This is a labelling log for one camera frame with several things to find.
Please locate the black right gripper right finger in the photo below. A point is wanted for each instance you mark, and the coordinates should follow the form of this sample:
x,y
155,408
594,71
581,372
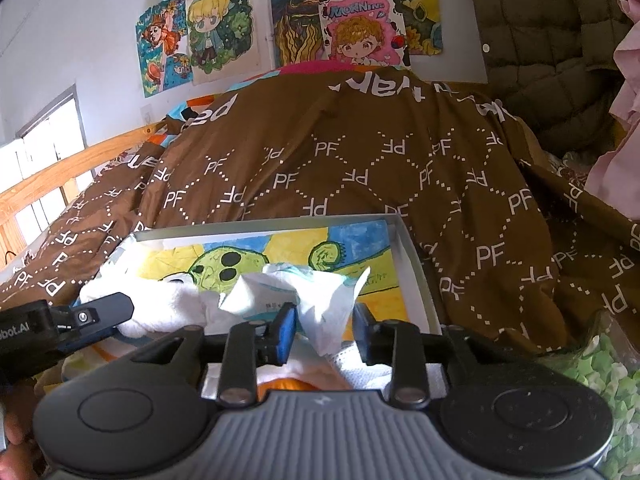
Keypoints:
x,y
399,345

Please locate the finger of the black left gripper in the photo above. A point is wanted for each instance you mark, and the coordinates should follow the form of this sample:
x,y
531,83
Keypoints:
x,y
93,321

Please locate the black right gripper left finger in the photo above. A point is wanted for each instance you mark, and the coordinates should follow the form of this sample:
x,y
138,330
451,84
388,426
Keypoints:
x,y
250,345

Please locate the white striped colourful cloth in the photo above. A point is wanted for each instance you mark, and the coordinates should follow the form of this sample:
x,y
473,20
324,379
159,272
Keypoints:
x,y
107,350

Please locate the white towel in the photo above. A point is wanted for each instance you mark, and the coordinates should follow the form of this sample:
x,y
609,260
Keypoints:
x,y
162,307

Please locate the person's left hand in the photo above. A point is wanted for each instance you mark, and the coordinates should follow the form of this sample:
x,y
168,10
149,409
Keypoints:
x,y
18,405

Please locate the orange felt piece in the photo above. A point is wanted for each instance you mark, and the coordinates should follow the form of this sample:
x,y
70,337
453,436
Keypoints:
x,y
286,384

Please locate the grey tray with painted bottom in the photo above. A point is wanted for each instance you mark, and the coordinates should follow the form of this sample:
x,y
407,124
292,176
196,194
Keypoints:
x,y
213,261

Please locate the brown PF patterned blanket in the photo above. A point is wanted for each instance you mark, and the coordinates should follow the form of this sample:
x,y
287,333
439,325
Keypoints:
x,y
518,253

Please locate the jar of green white candies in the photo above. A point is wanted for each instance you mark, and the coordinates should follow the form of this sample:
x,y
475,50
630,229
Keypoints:
x,y
609,365

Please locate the pink garment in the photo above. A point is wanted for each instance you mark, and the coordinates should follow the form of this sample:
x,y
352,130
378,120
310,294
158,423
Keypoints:
x,y
614,178

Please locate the orange haired girl drawing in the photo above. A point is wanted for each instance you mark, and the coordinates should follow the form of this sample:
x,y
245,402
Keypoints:
x,y
162,38

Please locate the pink anime girl drawing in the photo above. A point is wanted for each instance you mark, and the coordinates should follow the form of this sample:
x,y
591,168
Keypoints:
x,y
364,32

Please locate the blond boy drawing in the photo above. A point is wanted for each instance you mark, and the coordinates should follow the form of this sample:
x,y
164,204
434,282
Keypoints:
x,y
222,39

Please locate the dark olive quilted jacket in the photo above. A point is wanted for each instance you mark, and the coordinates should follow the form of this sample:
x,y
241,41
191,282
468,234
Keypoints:
x,y
550,62

